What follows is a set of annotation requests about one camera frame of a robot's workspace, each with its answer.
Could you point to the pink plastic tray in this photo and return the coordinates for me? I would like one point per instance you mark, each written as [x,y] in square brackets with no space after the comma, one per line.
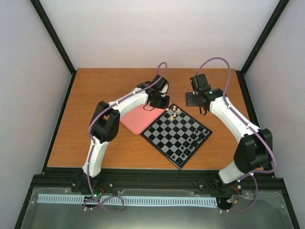
[139,118]

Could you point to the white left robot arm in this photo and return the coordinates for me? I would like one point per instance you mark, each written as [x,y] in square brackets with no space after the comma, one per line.
[105,122]

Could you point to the black aluminium frame base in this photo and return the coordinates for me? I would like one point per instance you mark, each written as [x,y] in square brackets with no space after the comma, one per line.
[198,181]

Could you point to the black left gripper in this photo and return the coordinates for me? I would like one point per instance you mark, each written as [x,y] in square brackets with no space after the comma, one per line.
[165,105]

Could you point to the black white chess board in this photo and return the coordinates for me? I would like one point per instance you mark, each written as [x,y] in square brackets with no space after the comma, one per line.
[168,136]

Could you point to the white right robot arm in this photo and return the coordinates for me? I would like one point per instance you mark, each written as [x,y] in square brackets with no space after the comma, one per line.
[254,144]

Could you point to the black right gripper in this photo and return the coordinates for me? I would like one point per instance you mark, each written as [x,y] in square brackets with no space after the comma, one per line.
[189,101]

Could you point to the light blue cable duct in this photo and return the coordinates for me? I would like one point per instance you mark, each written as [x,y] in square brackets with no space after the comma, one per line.
[131,201]

